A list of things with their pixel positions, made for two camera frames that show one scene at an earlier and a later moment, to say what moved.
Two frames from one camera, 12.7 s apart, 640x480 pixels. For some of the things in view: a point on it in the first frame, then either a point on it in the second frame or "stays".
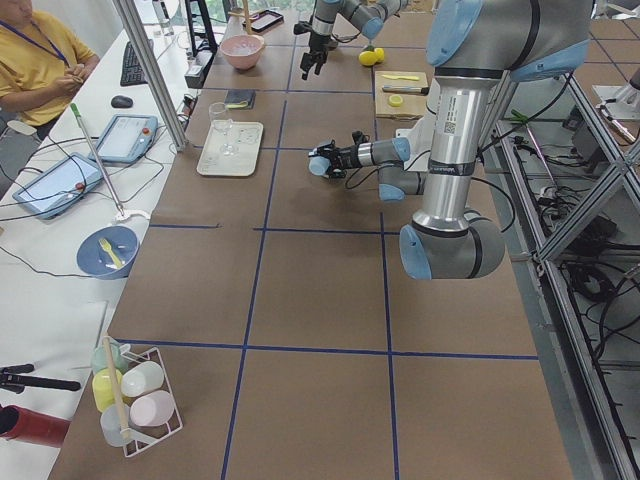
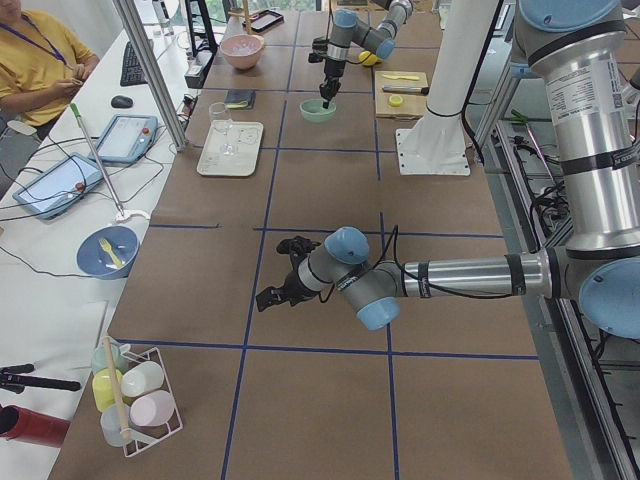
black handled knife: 412,89 stays
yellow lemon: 367,58 stays
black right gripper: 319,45 → 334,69
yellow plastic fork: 106,245 stays
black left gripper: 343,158 → 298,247
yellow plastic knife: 415,78 stays
